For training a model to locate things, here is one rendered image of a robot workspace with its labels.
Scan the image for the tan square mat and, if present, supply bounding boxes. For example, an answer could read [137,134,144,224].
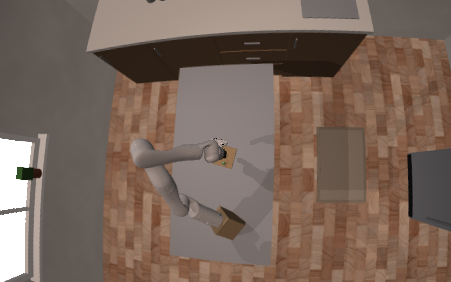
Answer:
[212,146,237,168]

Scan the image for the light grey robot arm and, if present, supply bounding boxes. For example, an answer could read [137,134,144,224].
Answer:
[130,138,223,228]

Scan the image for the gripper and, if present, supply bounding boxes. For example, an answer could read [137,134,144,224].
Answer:
[211,138,228,160]

